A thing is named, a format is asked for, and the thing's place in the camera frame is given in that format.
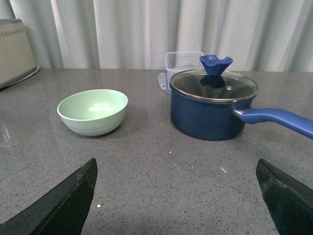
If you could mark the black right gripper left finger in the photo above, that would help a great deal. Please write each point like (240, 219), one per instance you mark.
(61, 211)

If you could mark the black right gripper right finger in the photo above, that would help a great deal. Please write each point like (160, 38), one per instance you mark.
(289, 202)

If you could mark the green bowl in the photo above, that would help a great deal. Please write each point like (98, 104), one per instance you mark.
(93, 112)

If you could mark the dark blue saucepan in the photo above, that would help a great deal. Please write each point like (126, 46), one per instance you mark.
(215, 121)

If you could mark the glass lid with blue knob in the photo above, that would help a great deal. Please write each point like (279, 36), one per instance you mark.
(213, 83)

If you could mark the cream toaster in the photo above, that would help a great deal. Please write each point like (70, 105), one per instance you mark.
(17, 60)

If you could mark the clear plastic container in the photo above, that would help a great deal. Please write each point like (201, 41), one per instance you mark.
(178, 61)

